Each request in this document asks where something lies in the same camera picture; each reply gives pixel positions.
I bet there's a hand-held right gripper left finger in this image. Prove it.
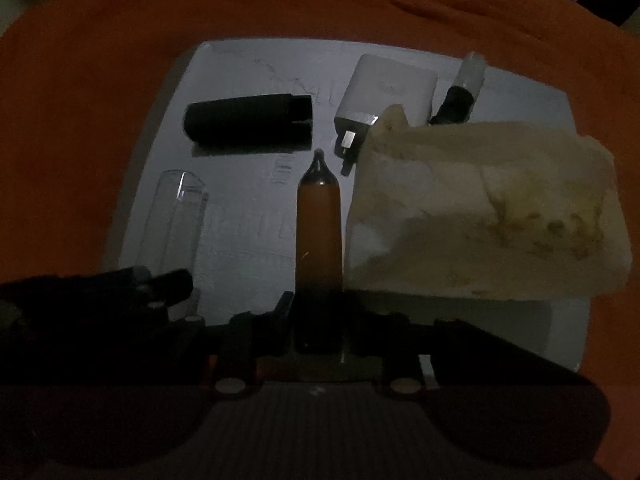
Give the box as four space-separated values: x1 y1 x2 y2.
170 290 297 401

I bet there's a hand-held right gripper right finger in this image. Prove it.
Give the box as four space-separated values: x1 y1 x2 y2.
343 291 581 397

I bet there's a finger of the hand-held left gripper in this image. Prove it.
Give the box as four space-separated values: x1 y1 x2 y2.
148 268 196 312
90 265 152 297

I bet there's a clear plastic tube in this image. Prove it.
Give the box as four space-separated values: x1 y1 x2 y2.
135 169 210 322

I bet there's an orange tube with clear tip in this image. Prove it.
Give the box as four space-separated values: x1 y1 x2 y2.
294 149 346 357

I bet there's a crumpled stained tissue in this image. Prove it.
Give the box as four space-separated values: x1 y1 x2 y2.
345 104 632 302

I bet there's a black ribbed cylinder cap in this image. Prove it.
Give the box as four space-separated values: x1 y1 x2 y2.
182 92 314 154

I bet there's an orange table cloth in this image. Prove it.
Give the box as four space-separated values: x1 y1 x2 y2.
0 0 640 461

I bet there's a white charger plug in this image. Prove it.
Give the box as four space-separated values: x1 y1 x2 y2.
332 54 440 176

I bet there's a white board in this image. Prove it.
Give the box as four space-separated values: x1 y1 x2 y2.
102 39 593 377

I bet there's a black marker with white cap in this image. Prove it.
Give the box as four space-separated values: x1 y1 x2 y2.
429 51 488 126

